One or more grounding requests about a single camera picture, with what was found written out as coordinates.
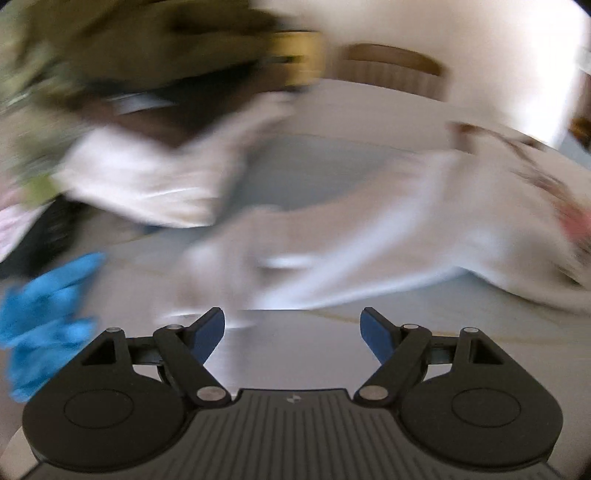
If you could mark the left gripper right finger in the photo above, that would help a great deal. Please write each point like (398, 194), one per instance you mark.
(405, 353)

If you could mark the yellow tissue box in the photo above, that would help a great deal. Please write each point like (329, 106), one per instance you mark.
(296, 60)

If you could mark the blue cloth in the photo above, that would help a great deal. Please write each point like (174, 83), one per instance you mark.
(41, 327)

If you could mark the white polo shirt brown collar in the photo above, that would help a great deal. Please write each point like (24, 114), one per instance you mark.
(513, 215)

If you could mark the pile of folded clothes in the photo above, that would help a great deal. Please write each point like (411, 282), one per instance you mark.
(165, 70)

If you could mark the wooden chair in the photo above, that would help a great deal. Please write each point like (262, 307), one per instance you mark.
(393, 68)

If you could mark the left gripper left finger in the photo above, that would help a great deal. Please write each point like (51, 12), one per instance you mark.
(164, 369)

